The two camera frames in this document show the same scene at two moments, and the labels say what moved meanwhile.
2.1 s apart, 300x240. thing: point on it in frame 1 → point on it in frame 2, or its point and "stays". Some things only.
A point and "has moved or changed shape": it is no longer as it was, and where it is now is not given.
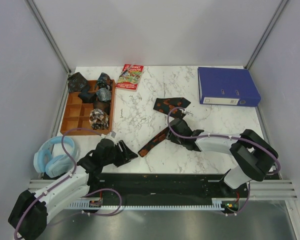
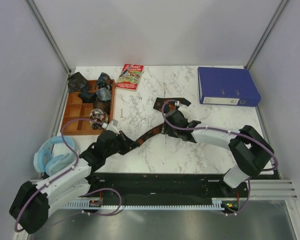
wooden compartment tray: x=76 y=120 stays
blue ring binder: x=233 y=86 stays
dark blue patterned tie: x=76 y=82 stays
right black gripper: x=169 y=136 → x=170 y=133
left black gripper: x=125 y=156 → x=128 y=145
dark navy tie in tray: x=86 y=97 stays
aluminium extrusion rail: x=261 y=189 stays
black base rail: x=166 y=186 stays
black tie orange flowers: x=163 y=105 has moved or changed shape
